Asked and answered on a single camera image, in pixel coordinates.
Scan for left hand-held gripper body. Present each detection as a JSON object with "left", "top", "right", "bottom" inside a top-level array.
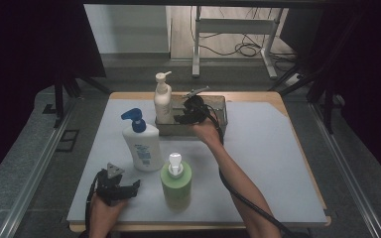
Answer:
[{"left": 94, "top": 162, "right": 129, "bottom": 207}]

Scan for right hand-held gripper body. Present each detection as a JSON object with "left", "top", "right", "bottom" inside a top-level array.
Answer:
[{"left": 182, "top": 85, "right": 213, "bottom": 125}]

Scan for clear grey storage tray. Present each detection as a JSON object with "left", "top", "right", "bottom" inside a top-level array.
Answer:
[{"left": 154, "top": 93, "right": 228, "bottom": 137}]

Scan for cream pump bottle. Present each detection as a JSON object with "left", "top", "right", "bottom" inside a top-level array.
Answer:
[{"left": 153, "top": 70, "right": 174, "bottom": 125}]

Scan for white bottle with blue pump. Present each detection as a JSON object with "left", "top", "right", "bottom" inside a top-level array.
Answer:
[{"left": 120, "top": 107, "right": 165, "bottom": 173}]

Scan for green bottle with white pump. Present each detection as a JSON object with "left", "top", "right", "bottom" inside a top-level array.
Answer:
[{"left": 160, "top": 152, "right": 192, "bottom": 211}]

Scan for person's left hand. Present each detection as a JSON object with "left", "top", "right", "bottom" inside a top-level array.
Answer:
[{"left": 88, "top": 193, "right": 129, "bottom": 230}]

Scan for person's right hand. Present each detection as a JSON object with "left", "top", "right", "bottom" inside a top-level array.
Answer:
[{"left": 190, "top": 117, "right": 224, "bottom": 149}]

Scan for wooden table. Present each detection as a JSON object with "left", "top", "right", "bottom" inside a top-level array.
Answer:
[{"left": 68, "top": 91, "right": 332, "bottom": 233}]

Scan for grey table mat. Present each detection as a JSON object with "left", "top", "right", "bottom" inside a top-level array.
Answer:
[{"left": 66, "top": 98, "right": 328, "bottom": 224}]

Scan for black metal stand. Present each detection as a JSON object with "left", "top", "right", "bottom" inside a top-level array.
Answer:
[
  {"left": 53, "top": 73, "right": 112, "bottom": 129},
  {"left": 267, "top": 60, "right": 338, "bottom": 135}
]

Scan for white power strip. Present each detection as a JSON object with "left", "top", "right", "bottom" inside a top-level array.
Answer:
[{"left": 284, "top": 72, "right": 304, "bottom": 88}]

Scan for dark curtain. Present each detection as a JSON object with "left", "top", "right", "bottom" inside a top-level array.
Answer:
[
  {"left": 279, "top": 0, "right": 381, "bottom": 191},
  {"left": 0, "top": 0, "right": 107, "bottom": 191}
]

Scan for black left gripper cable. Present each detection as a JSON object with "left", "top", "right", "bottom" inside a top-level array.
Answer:
[{"left": 84, "top": 172, "right": 101, "bottom": 233}]

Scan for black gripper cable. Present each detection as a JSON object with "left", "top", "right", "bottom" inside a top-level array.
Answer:
[
  {"left": 196, "top": 98, "right": 297, "bottom": 238},
  {"left": 84, "top": 172, "right": 101, "bottom": 233}
]

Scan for aluminium rail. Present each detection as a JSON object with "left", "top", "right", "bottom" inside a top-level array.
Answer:
[
  {"left": 309, "top": 102, "right": 381, "bottom": 238},
  {"left": 0, "top": 98, "right": 81, "bottom": 238}
]

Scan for black floor cables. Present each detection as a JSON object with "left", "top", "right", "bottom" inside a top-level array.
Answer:
[{"left": 197, "top": 6, "right": 300, "bottom": 72}]

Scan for white metal table frame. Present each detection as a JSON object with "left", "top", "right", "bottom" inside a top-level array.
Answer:
[{"left": 191, "top": 5, "right": 280, "bottom": 80}]

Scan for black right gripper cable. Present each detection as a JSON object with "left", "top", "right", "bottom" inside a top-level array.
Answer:
[{"left": 196, "top": 98, "right": 297, "bottom": 238}]

